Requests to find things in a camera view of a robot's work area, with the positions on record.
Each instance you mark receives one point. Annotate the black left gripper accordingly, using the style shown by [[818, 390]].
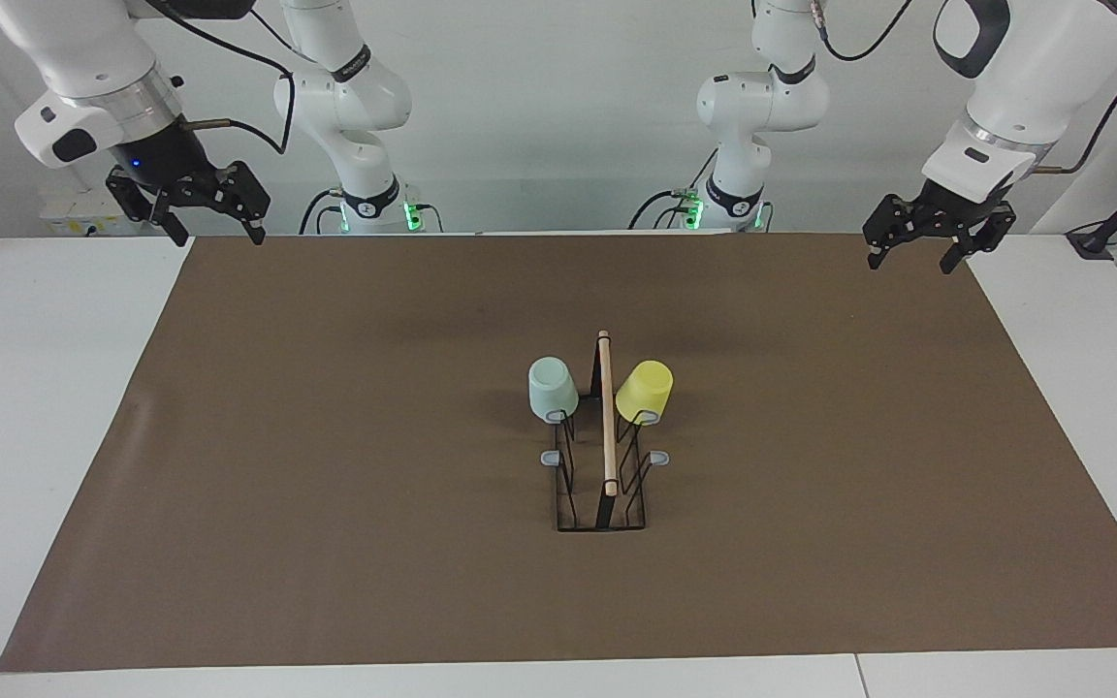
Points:
[[961, 210]]

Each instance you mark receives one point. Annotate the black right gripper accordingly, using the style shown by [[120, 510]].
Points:
[[166, 165]]

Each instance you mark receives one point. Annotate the yellow plastic cup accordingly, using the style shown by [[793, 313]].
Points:
[[644, 393]]

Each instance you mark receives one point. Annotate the light green plastic cup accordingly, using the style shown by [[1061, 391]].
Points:
[[552, 393]]

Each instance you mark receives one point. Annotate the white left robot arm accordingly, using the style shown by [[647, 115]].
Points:
[[1034, 68]]

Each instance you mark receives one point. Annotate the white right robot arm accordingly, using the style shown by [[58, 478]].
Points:
[[64, 39]]

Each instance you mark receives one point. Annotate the white power strip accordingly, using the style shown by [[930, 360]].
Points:
[[74, 218]]

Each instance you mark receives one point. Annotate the brown table mat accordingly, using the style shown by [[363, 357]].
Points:
[[423, 582]]

